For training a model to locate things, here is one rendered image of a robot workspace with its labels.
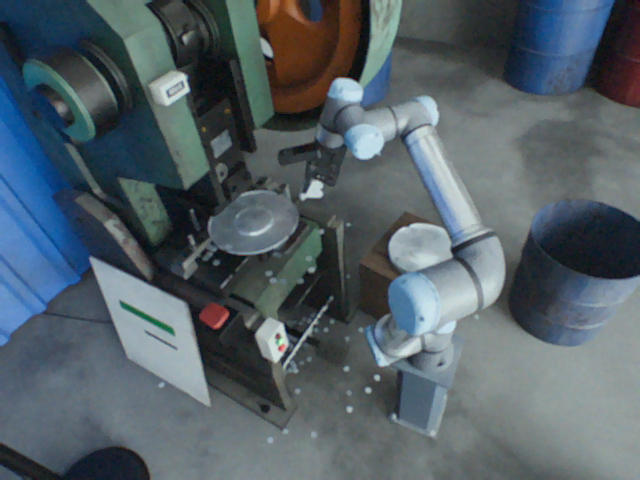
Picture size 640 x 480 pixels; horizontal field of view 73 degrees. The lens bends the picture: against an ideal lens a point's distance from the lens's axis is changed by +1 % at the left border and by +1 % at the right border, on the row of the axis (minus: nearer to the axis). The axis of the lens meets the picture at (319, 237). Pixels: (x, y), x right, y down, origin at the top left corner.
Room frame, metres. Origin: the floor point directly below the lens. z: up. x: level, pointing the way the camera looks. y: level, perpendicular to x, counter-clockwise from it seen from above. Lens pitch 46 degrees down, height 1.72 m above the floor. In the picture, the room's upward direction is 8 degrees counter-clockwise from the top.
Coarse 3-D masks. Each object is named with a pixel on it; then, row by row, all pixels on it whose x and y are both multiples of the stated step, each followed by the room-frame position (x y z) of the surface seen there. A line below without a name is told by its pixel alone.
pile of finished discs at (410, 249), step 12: (408, 228) 1.29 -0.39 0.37; (420, 228) 1.27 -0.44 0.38; (432, 228) 1.27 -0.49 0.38; (396, 240) 1.22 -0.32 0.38; (408, 240) 1.21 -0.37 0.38; (420, 240) 1.20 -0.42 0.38; (432, 240) 1.19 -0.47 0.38; (444, 240) 1.19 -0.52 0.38; (396, 252) 1.16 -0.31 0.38; (408, 252) 1.15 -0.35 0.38; (420, 252) 1.14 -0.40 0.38; (432, 252) 1.13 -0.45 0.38; (444, 252) 1.12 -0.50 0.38; (396, 264) 1.10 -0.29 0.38; (408, 264) 1.09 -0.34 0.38; (420, 264) 1.08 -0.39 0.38
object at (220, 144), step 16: (208, 96) 1.12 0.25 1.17; (224, 96) 1.11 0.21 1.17; (208, 112) 1.04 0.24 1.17; (224, 112) 1.08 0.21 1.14; (208, 128) 1.03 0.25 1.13; (224, 128) 1.07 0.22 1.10; (208, 144) 1.01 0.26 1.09; (224, 144) 1.06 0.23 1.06; (224, 160) 1.04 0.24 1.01; (240, 160) 1.09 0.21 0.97; (224, 176) 1.01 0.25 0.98; (240, 176) 1.04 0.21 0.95; (192, 192) 1.05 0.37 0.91; (208, 192) 1.01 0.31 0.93; (224, 192) 1.00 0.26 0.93; (240, 192) 1.02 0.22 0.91
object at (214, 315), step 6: (210, 306) 0.72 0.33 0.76; (216, 306) 0.72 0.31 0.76; (204, 312) 0.71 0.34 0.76; (210, 312) 0.70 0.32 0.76; (216, 312) 0.70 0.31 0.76; (222, 312) 0.70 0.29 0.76; (228, 312) 0.70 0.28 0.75; (204, 318) 0.69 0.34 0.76; (210, 318) 0.68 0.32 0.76; (216, 318) 0.68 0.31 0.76; (222, 318) 0.68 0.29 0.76; (210, 324) 0.67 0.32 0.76; (216, 324) 0.66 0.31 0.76
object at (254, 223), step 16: (256, 192) 1.17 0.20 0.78; (272, 192) 1.15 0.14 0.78; (240, 208) 1.09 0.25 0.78; (256, 208) 1.08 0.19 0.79; (272, 208) 1.07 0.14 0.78; (288, 208) 1.06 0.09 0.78; (224, 224) 1.03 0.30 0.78; (240, 224) 1.01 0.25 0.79; (256, 224) 1.00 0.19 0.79; (272, 224) 1.00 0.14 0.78; (288, 224) 0.99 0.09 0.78; (224, 240) 0.95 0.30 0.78; (240, 240) 0.94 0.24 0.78; (256, 240) 0.93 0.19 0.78; (272, 240) 0.92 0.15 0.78
